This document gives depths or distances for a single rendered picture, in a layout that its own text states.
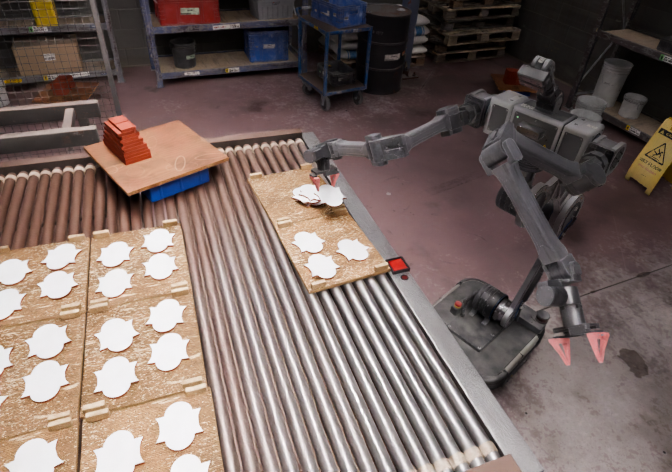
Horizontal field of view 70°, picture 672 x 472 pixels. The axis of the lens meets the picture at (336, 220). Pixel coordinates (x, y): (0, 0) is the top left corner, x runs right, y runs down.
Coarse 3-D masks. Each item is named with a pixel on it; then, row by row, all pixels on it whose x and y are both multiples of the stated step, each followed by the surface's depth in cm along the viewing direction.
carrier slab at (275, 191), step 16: (272, 176) 239; (288, 176) 240; (304, 176) 241; (320, 176) 241; (256, 192) 227; (272, 192) 228; (288, 192) 228; (272, 208) 218; (288, 208) 218; (304, 208) 219; (320, 208) 220
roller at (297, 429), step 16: (224, 192) 228; (224, 208) 220; (240, 240) 201; (240, 256) 194; (256, 288) 180; (256, 304) 174; (272, 336) 163; (272, 352) 157; (272, 368) 154; (288, 384) 149; (288, 400) 144; (288, 416) 141; (304, 432) 137; (304, 448) 133; (304, 464) 130
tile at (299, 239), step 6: (300, 234) 203; (306, 234) 203; (312, 234) 203; (300, 240) 199; (306, 240) 200; (312, 240) 200; (318, 240) 200; (324, 240) 200; (300, 246) 196; (306, 246) 197; (312, 246) 197; (318, 246) 197; (312, 252) 194; (318, 252) 195
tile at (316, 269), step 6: (312, 258) 191; (318, 258) 191; (324, 258) 191; (330, 258) 192; (306, 264) 188; (312, 264) 188; (318, 264) 188; (324, 264) 189; (330, 264) 189; (312, 270) 186; (318, 270) 186; (324, 270) 186; (330, 270) 186; (312, 276) 183; (318, 276) 184; (324, 276) 183; (330, 276) 184
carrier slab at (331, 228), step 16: (304, 224) 210; (320, 224) 210; (336, 224) 211; (352, 224) 211; (288, 240) 200; (336, 240) 202; (352, 240) 203; (368, 240) 203; (304, 256) 193; (336, 256) 194; (368, 256) 195; (304, 272) 186; (336, 272) 187; (352, 272) 187; (368, 272) 188; (384, 272) 190; (320, 288) 180
